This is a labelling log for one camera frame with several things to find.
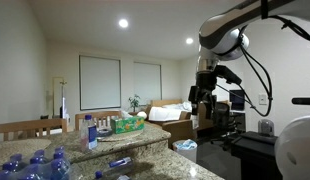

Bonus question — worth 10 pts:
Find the wrist mounted camera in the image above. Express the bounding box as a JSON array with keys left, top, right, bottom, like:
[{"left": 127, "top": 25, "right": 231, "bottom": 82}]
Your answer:
[{"left": 214, "top": 64, "right": 243, "bottom": 86}]

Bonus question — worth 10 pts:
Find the clear bottle blue label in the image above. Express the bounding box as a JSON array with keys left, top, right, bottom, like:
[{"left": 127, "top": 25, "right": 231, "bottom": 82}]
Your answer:
[
  {"left": 79, "top": 114, "right": 99, "bottom": 153},
  {"left": 94, "top": 156, "right": 135, "bottom": 179}
]

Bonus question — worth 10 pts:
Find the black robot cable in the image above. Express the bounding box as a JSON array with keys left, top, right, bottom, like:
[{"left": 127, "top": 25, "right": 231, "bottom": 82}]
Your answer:
[{"left": 215, "top": 14, "right": 310, "bottom": 118}]

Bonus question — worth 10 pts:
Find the large white window blind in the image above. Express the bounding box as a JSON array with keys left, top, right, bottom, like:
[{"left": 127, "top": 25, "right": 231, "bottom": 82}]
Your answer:
[{"left": 78, "top": 54, "right": 122, "bottom": 111}]

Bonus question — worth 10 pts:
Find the black computer monitor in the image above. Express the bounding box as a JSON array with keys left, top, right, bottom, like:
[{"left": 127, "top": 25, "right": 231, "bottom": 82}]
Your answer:
[{"left": 229, "top": 89, "right": 246, "bottom": 112}]

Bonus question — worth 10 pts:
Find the white bedding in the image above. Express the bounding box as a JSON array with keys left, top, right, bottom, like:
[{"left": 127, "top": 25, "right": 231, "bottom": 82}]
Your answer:
[{"left": 148, "top": 101, "right": 193, "bottom": 122}]

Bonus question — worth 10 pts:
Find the grey metal appliance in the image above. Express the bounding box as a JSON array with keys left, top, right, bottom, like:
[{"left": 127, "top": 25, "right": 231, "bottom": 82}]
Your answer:
[{"left": 257, "top": 118, "right": 275, "bottom": 137}]

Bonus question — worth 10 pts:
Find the green potted plant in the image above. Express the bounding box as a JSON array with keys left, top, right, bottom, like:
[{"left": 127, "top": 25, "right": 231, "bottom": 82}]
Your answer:
[{"left": 128, "top": 93, "right": 142, "bottom": 114}]

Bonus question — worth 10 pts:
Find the white trash bin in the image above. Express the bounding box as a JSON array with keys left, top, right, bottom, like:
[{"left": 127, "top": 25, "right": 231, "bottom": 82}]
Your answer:
[{"left": 172, "top": 138, "right": 198, "bottom": 164}]

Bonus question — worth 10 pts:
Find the dark tape roll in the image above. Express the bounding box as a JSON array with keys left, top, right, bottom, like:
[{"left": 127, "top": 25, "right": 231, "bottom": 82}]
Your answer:
[{"left": 96, "top": 128, "right": 114, "bottom": 138}]

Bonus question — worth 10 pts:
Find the shrink-wrapped water bottle pack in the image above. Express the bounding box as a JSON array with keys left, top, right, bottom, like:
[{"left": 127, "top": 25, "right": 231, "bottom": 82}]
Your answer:
[{"left": 0, "top": 146, "right": 81, "bottom": 180}]

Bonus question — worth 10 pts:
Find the tall framed mirror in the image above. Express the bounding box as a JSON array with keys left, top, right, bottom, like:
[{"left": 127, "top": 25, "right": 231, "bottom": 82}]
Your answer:
[{"left": 52, "top": 76, "right": 65, "bottom": 118}]

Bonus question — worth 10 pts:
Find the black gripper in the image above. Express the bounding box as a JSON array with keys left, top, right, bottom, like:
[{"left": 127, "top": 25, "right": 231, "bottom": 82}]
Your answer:
[{"left": 188, "top": 71, "right": 219, "bottom": 120}]

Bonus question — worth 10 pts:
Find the white light switch plate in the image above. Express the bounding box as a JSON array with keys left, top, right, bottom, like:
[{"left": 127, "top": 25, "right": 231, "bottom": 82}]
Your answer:
[{"left": 258, "top": 93, "right": 268, "bottom": 106}]

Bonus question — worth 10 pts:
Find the black office chair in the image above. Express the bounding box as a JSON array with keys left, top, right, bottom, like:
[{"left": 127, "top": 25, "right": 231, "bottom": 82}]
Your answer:
[{"left": 213, "top": 101, "right": 238, "bottom": 148}]

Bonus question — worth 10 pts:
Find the green floral tissue box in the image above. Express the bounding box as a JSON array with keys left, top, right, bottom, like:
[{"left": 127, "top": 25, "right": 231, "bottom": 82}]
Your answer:
[{"left": 110, "top": 111, "right": 146, "bottom": 135}]

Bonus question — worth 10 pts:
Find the white round cushion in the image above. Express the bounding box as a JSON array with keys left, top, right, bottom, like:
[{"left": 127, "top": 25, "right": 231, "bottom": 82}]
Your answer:
[{"left": 137, "top": 110, "right": 148, "bottom": 121}]

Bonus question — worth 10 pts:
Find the wooden chair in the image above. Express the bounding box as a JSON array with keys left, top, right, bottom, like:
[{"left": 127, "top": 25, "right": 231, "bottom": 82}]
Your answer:
[
  {"left": 74, "top": 110, "right": 123, "bottom": 132},
  {"left": 0, "top": 118, "right": 69, "bottom": 143}
]

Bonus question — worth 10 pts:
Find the brown cardboard box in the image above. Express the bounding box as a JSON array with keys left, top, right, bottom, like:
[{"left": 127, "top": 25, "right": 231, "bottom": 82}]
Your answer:
[{"left": 198, "top": 101, "right": 229, "bottom": 131}]

